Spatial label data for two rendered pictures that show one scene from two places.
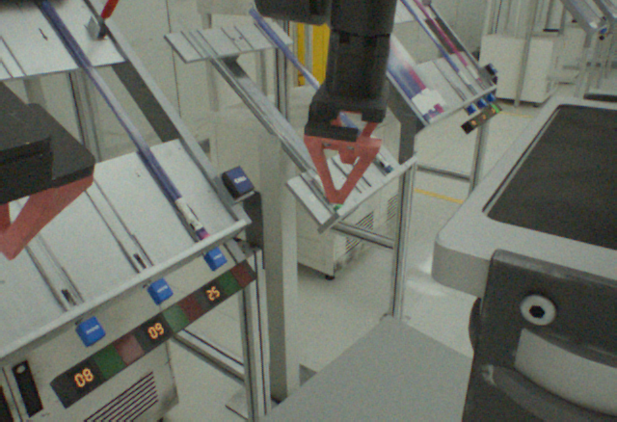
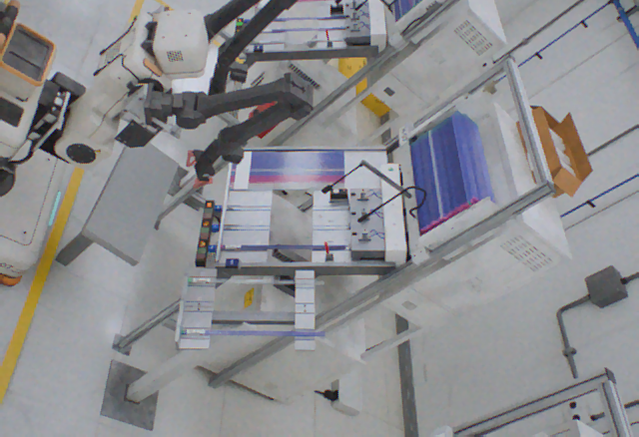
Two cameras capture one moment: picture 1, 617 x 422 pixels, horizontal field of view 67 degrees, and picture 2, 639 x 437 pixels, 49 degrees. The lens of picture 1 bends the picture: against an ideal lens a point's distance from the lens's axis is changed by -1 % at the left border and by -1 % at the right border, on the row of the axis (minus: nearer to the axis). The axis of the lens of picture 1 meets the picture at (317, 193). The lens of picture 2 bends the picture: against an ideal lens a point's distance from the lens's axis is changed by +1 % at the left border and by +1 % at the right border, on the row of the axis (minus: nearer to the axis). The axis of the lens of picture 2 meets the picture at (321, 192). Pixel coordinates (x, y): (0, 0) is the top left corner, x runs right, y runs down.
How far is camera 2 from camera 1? 2.75 m
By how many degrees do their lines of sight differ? 92
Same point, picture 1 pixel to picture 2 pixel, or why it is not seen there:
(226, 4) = not seen: outside the picture
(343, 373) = (145, 229)
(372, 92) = (199, 156)
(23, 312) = (234, 200)
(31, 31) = (332, 238)
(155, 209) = (242, 240)
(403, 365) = (127, 234)
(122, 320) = (233, 307)
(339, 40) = not seen: hidden behind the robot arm
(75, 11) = (342, 257)
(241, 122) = not seen: outside the picture
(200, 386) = (180, 387)
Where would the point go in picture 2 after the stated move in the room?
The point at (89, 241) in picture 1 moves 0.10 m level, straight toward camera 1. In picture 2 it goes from (244, 219) to (228, 202)
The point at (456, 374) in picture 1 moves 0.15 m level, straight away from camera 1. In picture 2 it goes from (110, 232) to (110, 267)
